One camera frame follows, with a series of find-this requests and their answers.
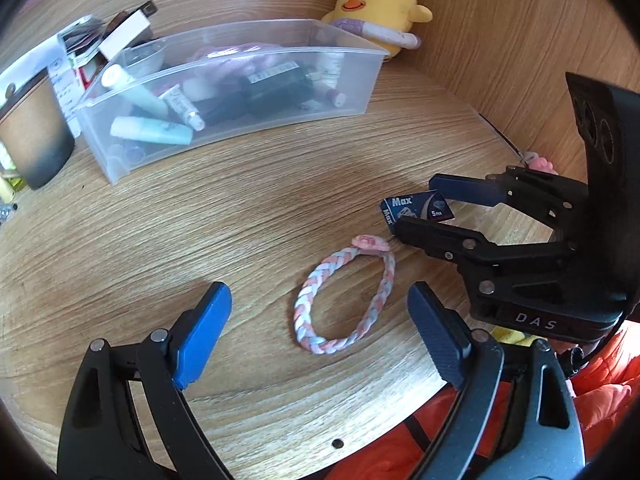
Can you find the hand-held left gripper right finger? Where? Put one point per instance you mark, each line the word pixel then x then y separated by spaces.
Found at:
pixel 435 330

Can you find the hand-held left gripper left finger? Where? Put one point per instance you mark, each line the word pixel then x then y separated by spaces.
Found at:
pixel 200 335

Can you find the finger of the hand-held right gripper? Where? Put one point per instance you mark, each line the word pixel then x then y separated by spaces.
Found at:
pixel 465 190
pixel 430 234

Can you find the blue razor blade box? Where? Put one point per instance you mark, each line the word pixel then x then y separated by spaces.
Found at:
pixel 415 207

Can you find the beige tube with red end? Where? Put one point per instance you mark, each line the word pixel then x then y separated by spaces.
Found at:
pixel 332 96

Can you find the clear plastic storage box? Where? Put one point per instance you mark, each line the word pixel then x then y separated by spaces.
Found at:
pixel 250 127

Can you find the pink paw toy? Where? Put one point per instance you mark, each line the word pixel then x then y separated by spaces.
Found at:
pixel 541 163

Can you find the orange jacket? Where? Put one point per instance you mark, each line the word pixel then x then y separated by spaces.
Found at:
pixel 600 400

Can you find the small white bottle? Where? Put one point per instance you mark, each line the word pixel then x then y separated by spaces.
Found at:
pixel 330 67

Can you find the yellow chick plush toy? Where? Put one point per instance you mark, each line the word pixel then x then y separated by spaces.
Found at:
pixel 375 5

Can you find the dark cylindrical bottle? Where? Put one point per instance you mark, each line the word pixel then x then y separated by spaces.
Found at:
pixel 280 86

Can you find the teal cosmetic tube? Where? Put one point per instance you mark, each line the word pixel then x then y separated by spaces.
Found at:
pixel 150 130

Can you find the small white cosmetic tube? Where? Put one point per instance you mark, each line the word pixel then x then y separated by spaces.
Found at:
pixel 184 109

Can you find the black and silver tube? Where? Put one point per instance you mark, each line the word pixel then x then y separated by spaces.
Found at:
pixel 220 109

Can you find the small yellow item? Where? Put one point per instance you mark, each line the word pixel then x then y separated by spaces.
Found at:
pixel 6 187

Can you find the mint tube with white cap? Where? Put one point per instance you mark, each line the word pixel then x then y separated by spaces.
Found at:
pixel 135 95

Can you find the brown paper cup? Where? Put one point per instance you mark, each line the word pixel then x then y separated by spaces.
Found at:
pixel 35 135

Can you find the red and white carton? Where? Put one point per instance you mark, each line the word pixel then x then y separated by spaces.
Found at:
pixel 65 90

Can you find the white cardboard box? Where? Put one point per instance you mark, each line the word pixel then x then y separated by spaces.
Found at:
pixel 122 35

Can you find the stack of booklets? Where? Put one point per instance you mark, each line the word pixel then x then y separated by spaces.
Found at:
pixel 82 35

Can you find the black binder clip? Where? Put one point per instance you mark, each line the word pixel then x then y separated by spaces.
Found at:
pixel 149 9

